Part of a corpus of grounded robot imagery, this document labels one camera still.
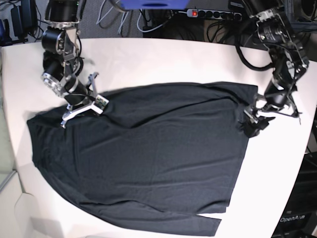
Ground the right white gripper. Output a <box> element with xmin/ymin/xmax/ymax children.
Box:
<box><xmin>60</xmin><ymin>72</ymin><xmax>109</xmax><ymax>128</ymax></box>

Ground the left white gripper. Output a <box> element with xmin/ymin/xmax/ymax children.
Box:
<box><xmin>240</xmin><ymin>93</ymin><xmax>302</xmax><ymax>138</ymax></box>

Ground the dark navy long-sleeve shirt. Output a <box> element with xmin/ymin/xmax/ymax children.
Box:
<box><xmin>27</xmin><ymin>82</ymin><xmax>258</xmax><ymax>237</ymax></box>

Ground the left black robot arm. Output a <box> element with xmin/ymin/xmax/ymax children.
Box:
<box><xmin>235</xmin><ymin>0</ymin><xmax>309</xmax><ymax>138</ymax></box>

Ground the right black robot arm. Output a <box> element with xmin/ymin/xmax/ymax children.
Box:
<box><xmin>41</xmin><ymin>0</ymin><xmax>109</xmax><ymax>127</ymax></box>

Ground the black OpenArm control box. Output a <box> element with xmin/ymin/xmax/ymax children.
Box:
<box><xmin>272</xmin><ymin>152</ymin><xmax>317</xmax><ymax>238</ymax></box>

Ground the blue plastic box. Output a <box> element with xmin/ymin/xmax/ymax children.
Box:
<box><xmin>120</xmin><ymin>0</ymin><xmax>189</xmax><ymax>10</ymax></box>

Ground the black power adapter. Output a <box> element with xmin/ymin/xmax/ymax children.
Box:
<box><xmin>10</xmin><ymin>0</ymin><xmax>38</xmax><ymax>38</ymax></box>

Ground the white cable bundle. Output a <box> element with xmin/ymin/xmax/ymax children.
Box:
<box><xmin>96</xmin><ymin>0</ymin><xmax>171</xmax><ymax>35</ymax></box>

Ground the white power strip red switch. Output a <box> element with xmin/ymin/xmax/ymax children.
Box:
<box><xmin>185</xmin><ymin>8</ymin><xmax>242</xmax><ymax>21</ymax></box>

